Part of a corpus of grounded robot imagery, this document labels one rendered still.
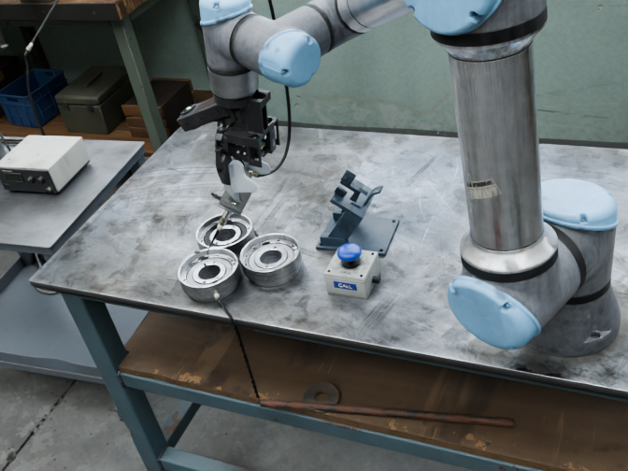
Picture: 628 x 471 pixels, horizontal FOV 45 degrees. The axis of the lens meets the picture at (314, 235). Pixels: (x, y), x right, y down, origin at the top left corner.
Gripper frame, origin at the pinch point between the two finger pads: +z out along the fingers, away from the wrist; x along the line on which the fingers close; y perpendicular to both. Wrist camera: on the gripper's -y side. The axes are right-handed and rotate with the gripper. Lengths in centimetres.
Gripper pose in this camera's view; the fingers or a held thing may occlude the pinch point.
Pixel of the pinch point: (237, 189)
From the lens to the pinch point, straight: 131.7
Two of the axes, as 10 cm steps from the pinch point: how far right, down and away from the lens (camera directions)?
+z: 0.4, 7.5, 6.6
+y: 9.2, 2.3, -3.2
